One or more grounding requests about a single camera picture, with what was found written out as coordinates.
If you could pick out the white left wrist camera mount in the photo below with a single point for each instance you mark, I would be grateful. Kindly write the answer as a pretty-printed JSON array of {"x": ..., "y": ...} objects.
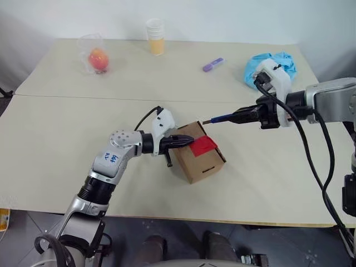
[{"x": 162, "y": 122}]

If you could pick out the dark rounded shape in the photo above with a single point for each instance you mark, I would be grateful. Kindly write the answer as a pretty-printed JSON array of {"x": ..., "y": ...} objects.
[
  {"x": 219, "y": 246},
  {"x": 154, "y": 247}
]

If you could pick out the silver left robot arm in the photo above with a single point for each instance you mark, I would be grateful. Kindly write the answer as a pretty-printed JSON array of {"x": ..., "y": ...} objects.
[{"x": 108, "y": 164}]

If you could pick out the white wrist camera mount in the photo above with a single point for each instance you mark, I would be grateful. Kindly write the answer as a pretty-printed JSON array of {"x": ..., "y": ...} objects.
[
  {"x": 162, "y": 122},
  {"x": 278, "y": 73}
]

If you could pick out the crumpled light blue cloth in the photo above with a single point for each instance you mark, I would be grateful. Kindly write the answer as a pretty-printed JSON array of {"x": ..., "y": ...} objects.
[{"x": 250, "y": 72}]

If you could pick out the red tape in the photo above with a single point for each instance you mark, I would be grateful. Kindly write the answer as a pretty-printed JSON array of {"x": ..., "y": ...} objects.
[{"x": 203, "y": 146}]

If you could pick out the clear plastic container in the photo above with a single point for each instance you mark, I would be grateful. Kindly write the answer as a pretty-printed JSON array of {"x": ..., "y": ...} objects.
[{"x": 84, "y": 59}]

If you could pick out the small metal bracket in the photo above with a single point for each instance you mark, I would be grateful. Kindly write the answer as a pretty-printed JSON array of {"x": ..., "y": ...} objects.
[{"x": 254, "y": 260}]

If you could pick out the purple marker pen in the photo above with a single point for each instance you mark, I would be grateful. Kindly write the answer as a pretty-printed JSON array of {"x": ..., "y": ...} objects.
[{"x": 212, "y": 64}]

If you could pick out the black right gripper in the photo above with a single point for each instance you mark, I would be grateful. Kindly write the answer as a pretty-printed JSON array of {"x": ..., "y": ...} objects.
[{"x": 268, "y": 116}]

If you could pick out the blue pen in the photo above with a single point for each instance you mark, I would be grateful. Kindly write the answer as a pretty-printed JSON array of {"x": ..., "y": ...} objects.
[{"x": 221, "y": 119}]

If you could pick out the brown cardboard box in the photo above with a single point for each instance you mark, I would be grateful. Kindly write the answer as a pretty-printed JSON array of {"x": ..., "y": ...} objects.
[{"x": 204, "y": 164}]

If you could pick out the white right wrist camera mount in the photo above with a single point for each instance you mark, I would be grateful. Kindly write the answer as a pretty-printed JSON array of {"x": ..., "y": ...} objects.
[{"x": 278, "y": 73}]

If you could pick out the red orange peach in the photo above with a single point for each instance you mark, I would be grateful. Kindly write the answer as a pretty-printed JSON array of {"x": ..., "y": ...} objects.
[{"x": 98, "y": 59}]

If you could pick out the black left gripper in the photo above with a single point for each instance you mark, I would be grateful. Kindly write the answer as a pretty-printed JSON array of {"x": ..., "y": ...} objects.
[{"x": 168, "y": 143}]

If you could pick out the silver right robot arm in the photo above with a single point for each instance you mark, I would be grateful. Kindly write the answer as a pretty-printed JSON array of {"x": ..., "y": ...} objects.
[{"x": 328, "y": 97}]

